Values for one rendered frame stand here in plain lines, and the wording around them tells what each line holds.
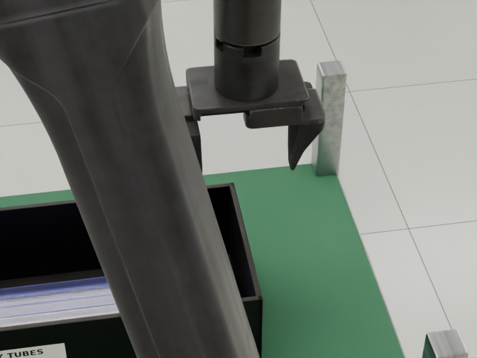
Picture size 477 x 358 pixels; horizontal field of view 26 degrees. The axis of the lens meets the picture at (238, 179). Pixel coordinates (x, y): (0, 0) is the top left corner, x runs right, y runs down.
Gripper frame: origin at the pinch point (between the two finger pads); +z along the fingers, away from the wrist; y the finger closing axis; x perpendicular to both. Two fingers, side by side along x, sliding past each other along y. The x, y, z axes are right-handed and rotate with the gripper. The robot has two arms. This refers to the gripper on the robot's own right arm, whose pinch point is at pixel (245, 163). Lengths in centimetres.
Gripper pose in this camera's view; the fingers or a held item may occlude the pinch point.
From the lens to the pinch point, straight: 97.3
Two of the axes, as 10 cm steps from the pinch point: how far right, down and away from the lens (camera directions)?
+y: -9.9, 1.0, -1.2
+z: 0.0, 7.7, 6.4
